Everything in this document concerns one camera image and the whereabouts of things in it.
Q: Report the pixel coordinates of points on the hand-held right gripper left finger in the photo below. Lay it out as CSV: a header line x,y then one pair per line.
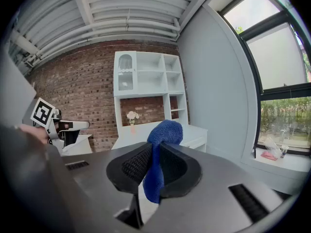
x,y
131,169

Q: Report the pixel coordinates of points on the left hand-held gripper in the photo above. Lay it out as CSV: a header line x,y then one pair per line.
x,y
42,111

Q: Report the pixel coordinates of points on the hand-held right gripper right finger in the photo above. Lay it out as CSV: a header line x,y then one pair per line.
x,y
179,173

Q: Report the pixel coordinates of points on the blue cleaning cloth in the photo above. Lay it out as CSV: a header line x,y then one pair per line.
x,y
167,132

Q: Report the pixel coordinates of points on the person's left forearm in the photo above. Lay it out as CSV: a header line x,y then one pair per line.
x,y
34,132

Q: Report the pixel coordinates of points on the pink flower vase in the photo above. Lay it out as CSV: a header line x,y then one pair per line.
x,y
132,127

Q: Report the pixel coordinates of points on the white table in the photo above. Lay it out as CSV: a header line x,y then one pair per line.
x,y
194,132

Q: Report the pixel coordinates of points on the pink flower bouquet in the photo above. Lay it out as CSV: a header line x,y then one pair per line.
x,y
132,115

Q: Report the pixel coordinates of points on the pink bag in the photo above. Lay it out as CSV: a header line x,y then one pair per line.
x,y
268,155

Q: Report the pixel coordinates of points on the white shelf cabinet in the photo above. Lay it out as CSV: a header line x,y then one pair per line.
x,y
150,62

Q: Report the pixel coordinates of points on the clear plastic bag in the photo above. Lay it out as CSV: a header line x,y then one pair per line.
x,y
272,144

